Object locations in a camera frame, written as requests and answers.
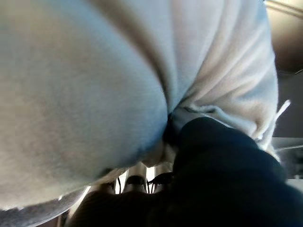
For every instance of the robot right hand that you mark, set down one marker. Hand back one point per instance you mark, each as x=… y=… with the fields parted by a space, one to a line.
x=213 y=177

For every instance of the white fringed cloth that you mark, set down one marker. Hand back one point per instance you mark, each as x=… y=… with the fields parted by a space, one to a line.
x=82 y=94

